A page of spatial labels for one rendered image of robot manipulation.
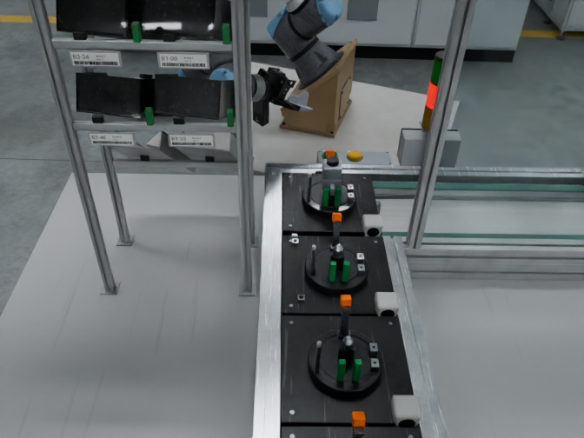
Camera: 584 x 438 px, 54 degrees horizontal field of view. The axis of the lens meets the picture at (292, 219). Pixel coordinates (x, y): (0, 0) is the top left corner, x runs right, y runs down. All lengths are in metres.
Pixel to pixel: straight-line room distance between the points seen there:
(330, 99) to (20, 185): 2.03
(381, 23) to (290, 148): 2.75
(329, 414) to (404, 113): 1.31
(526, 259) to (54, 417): 1.09
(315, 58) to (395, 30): 2.67
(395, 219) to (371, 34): 3.12
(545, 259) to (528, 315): 0.14
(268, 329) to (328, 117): 0.91
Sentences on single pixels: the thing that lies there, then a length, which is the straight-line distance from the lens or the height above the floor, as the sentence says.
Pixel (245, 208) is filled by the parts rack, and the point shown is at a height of 1.12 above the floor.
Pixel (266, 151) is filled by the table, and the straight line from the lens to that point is 1.84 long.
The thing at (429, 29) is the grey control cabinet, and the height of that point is 0.25.
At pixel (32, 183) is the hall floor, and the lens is 3.40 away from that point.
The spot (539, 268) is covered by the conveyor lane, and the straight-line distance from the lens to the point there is 1.52.
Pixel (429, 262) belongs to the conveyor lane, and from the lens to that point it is 1.41.
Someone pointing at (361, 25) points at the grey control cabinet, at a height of 0.27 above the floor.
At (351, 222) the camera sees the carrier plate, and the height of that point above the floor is 0.97.
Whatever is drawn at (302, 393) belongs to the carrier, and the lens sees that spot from 1.07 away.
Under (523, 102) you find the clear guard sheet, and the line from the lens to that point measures 1.22.
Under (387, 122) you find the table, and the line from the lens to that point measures 2.04.
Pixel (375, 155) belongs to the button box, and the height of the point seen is 0.96.
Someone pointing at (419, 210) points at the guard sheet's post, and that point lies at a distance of 1.30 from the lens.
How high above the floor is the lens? 1.87
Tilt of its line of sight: 40 degrees down
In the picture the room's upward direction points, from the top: 2 degrees clockwise
